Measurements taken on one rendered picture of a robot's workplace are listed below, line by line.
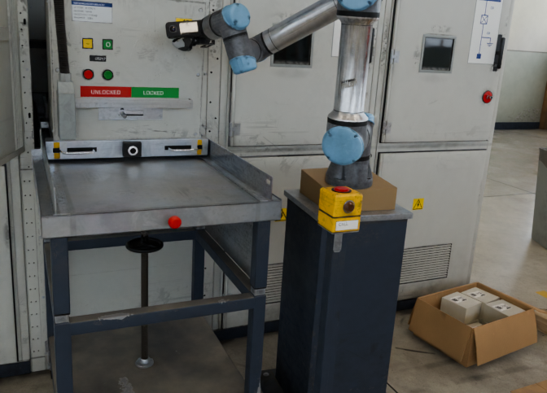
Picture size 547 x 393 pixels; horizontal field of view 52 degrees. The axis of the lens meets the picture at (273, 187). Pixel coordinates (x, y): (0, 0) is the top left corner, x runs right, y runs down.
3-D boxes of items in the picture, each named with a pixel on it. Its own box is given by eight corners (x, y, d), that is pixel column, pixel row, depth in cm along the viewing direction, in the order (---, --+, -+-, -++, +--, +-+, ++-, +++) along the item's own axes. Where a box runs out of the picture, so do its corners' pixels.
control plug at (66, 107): (76, 140, 174) (75, 83, 168) (59, 140, 172) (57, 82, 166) (73, 134, 180) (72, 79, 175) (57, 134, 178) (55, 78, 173)
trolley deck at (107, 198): (281, 220, 158) (282, 198, 156) (41, 239, 133) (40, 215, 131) (207, 165, 217) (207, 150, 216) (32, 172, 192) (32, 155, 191)
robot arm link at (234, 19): (235, 33, 158) (226, 2, 156) (213, 41, 167) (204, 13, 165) (256, 28, 163) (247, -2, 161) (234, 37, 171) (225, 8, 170)
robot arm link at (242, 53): (265, 66, 172) (255, 30, 170) (253, 70, 162) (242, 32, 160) (242, 72, 175) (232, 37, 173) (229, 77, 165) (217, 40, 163)
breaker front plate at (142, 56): (200, 142, 201) (207, 2, 186) (54, 146, 181) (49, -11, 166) (199, 141, 202) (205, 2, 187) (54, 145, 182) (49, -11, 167)
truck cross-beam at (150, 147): (207, 155, 203) (208, 138, 201) (45, 159, 181) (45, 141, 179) (203, 151, 208) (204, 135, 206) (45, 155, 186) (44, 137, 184)
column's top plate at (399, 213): (365, 191, 208) (365, 186, 207) (413, 219, 178) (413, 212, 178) (283, 194, 197) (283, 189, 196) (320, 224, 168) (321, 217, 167)
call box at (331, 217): (360, 232, 141) (364, 193, 139) (332, 234, 138) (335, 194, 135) (343, 222, 148) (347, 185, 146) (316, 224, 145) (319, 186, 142)
